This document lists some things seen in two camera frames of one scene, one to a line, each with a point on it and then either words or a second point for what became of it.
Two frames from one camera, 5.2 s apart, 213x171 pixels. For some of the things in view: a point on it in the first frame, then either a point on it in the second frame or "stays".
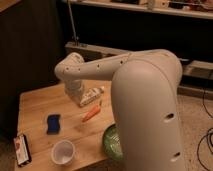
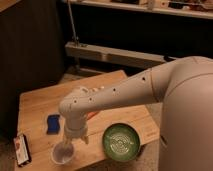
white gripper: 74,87 to 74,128
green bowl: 112,144 stays
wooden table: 64,134 stays
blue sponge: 53,124 stays
